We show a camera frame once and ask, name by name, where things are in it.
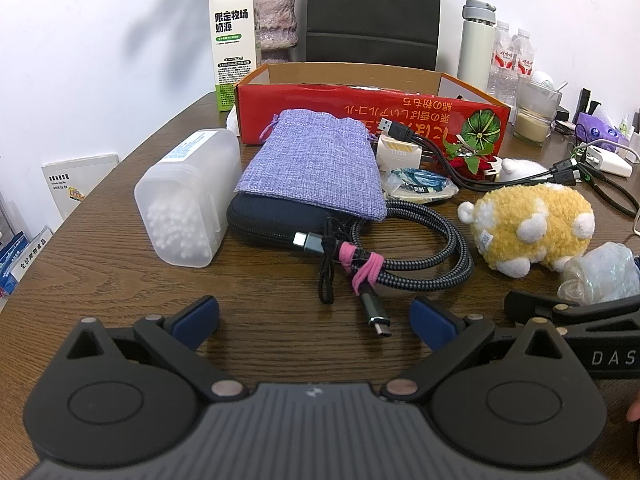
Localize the small yellow white box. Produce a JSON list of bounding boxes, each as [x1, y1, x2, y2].
[[376, 133, 423, 173]]

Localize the wooden desktop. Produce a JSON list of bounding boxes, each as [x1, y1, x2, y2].
[[0, 91, 640, 461]]

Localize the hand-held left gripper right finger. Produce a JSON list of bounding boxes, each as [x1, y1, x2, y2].
[[381, 296, 572, 406]]

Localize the red green flower clip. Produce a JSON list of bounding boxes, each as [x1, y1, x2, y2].
[[442, 140, 503, 181]]

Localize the black multi-head usb cable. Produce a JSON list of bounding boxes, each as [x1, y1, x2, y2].
[[372, 117, 583, 192]]

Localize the red cardboard box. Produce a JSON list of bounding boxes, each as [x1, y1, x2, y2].
[[234, 62, 513, 161]]

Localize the white charger block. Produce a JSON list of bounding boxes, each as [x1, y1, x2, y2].
[[582, 146, 633, 178]]

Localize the navy zip case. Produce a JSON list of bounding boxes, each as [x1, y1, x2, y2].
[[226, 192, 361, 306]]

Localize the clear water bottle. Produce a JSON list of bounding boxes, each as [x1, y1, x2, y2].
[[510, 28, 536, 96], [487, 21, 518, 103]]

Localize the translucent cotton swab container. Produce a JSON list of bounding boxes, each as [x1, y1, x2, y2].
[[133, 129, 244, 267]]

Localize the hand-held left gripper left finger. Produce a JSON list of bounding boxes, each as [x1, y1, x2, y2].
[[66, 296, 247, 404]]

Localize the glass jar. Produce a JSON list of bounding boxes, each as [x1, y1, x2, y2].
[[512, 80, 563, 147]]

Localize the white green milk carton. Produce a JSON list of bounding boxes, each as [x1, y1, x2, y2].
[[207, 0, 263, 113]]

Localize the blue white packets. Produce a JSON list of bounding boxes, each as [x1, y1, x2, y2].
[[0, 227, 53, 301]]

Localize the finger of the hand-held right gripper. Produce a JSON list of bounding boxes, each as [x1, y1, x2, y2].
[[504, 290, 640, 332]]

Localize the black desk stand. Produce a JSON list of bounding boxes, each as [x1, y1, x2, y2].
[[577, 88, 608, 118]]

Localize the grey braided cable pink tie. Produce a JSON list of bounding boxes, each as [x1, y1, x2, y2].
[[292, 199, 475, 338]]

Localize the white thermos grey lid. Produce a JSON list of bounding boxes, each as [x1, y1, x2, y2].
[[457, 0, 497, 96]]

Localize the white flat box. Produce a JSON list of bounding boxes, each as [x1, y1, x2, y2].
[[41, 154, 121, 221]]

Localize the purple glass vase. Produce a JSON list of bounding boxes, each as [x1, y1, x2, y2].
[[237, 0, 299, 66]]

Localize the purple linen drawstring pouch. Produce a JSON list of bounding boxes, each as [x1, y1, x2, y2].
[[235, 108, 388, 222]]

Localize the black office chair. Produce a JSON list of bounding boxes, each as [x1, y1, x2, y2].
[[305, 0, 443, 72]]

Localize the purple tissue pack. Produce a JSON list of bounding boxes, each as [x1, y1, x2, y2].
[[575, 110, 628, 152]]

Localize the yellow sheep plush toy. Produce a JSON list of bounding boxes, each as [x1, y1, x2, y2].
[[457, 183, 597, 278]]

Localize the iridescent plastic wrap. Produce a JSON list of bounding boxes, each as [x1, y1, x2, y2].
[[557, 241, 640, 306]]

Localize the blue snack packet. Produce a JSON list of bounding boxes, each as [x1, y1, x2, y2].
[[384, 167, 460, 204]]

